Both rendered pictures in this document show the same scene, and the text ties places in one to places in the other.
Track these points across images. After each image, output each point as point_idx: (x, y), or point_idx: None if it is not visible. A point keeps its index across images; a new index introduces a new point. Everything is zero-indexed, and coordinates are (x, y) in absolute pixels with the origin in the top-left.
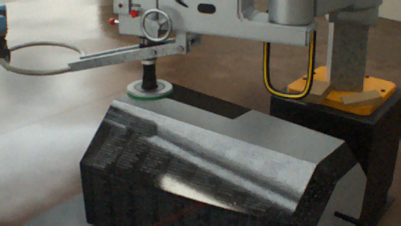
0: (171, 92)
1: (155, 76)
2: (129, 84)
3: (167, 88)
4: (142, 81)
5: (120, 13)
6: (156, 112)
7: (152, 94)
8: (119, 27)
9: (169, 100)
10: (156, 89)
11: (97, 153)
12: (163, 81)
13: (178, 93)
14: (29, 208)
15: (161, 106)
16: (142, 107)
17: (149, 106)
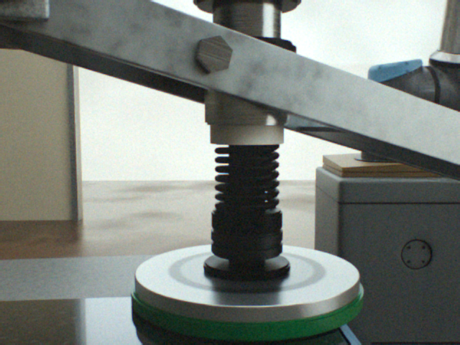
0: (136, 303)
1: (213, 216)
2: (330, 254)
3: (160, 281)
4: (332, 273)
5: None
6: (76, 258)
7: (162, 254)
8: None
9: (99, 293)
10: (197, 268)
11: None
12: (257, 302)
13: (113, 330)
14: None
15: (93, 273)
16: (148, 256)
17: (130, 262)
